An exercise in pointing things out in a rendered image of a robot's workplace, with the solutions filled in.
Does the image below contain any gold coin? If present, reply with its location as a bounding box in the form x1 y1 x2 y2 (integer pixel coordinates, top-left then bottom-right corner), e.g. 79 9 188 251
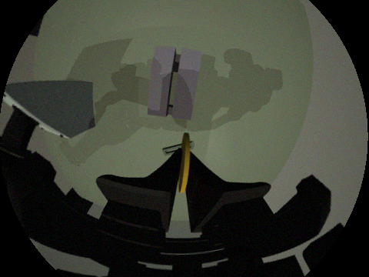
178 132 191 193

